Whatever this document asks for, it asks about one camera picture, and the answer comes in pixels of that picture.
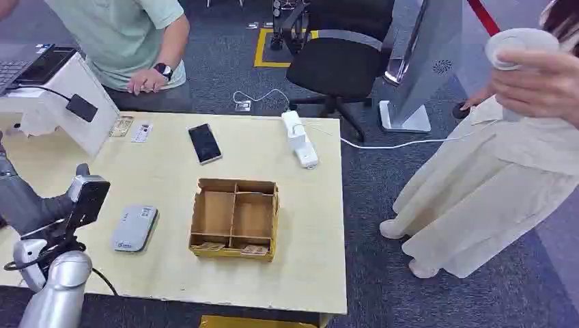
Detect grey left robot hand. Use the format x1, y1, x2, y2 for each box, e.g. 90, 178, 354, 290
0, 131, 91, 236

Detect white card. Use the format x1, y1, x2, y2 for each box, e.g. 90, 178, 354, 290
130, 122, 154, 144

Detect wooden compartment box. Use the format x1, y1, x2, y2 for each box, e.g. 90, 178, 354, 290
188, 178, 280, 263

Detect white desk stand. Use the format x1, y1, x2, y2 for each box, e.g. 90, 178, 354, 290
0, 49, 122, 158

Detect black flat adapter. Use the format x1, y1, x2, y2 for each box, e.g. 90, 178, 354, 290
65, 93, 100, 124

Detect grey card reader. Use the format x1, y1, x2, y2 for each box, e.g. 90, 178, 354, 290
111, 204, 160, 254

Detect card with printed face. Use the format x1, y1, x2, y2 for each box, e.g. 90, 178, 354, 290
108, 115, 135, 139

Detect grey laptop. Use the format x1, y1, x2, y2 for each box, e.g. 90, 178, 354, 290
0, 43, 55, 97

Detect black tablet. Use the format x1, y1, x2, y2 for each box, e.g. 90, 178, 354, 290
13, 46, 79, 86

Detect person's hand with watch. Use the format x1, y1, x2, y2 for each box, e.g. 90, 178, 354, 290
126, 68, 169, 96

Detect person across the desk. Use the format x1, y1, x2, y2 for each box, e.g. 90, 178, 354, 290
0, 0, 192, 113

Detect black smartphone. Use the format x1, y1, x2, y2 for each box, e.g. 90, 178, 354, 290
187, 123, 223, 165

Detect black wristwatch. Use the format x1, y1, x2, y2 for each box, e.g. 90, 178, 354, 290
153, 62, 174, 82

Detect yellow floor tape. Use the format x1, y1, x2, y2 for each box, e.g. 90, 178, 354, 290
253, 27, 320, 69

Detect white power strip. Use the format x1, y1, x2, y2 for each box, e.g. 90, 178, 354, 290
281, 110, 321, 170

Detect black robot legs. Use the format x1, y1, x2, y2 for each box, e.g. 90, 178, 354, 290
270, 0, 309, 51

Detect black office chair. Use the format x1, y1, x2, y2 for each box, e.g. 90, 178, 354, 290
280, 0, 397, 143

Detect white shoe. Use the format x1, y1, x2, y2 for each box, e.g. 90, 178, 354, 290
379, 218, 407, 241
408, 258, 440, 279

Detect grey standing panel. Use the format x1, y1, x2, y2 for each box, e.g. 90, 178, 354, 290
378, 0, 465, 134

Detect black round floor base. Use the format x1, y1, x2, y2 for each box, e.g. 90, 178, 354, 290
451, 101, 472, 120

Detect person beside the table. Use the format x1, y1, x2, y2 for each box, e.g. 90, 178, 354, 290
379, 0, 579, 280

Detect red barrier strip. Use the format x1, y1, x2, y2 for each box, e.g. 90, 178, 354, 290
466, 0, 502, 38

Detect white handheld fan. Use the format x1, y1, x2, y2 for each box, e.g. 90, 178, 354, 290
484, 27, 562, 124

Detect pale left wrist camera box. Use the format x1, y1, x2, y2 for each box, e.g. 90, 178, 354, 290
65, 174, 111, 230

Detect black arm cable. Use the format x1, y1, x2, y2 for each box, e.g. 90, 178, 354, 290
3, 243, 119, 297

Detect black adapter cable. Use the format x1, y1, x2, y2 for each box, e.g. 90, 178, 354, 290
8, 84, 73, 103

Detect yellow table frame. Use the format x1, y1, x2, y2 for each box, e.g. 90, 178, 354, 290
198, 314, 333, 328

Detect thin white floor cable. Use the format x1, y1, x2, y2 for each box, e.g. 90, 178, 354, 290
232, 88, 291, 111

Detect white power strip cable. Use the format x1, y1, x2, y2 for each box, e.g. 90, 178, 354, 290
312, 121, 498, 151

